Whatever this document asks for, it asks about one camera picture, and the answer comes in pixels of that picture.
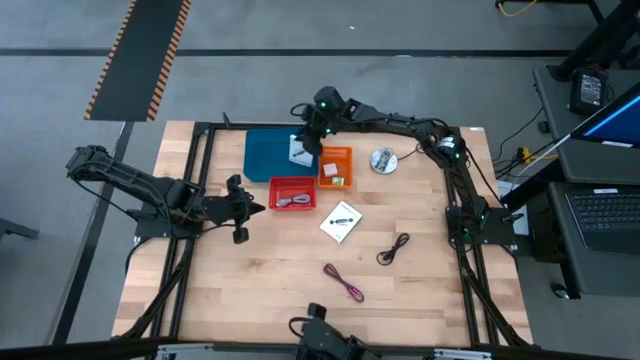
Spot monitor with blue screen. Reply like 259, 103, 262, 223
569, 81, 640, 150

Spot white booklet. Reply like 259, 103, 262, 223
319, 200, 364, 245

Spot white paper sheet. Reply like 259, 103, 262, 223
496, 178, 530, 236

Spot yellow cable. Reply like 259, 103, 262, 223
496, 0, 540, 19

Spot teal plastic bin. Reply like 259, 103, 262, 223
243, 127, 321, 184

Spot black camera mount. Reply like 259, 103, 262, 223
288, 302, 384, 360

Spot black table frame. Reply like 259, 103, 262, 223
112, 119, 535, 351

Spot red plastic basket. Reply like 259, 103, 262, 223
268, 175, 318, 212

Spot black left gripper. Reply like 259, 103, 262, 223
202, 173, 267, 246

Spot black hazard striped floor mat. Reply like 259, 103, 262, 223
83, 0, 193, 123

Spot orange plastic basket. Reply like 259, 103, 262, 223
317, 145, 354, 191

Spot black floor cables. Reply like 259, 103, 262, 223
492, 107, 551, 176

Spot thin black cord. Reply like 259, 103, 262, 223
397, 143, 426, 162

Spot grey cable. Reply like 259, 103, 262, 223
275, 193, 312, 209

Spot black laptop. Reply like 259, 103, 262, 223
564, 188, 640, 255

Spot plain white box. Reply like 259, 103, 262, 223
288, 133, 315, 169

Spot silver metal bracket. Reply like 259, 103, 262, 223
154, 343, 201, 360
433, 348, 494, 360

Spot black stand leg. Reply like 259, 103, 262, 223
548, 0, 640, 82

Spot pink braided cable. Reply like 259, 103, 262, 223
322, 262, 366, 304

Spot black cable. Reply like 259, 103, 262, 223
375, 232, 412, 267

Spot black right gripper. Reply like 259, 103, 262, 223
298, 85, 346, 157

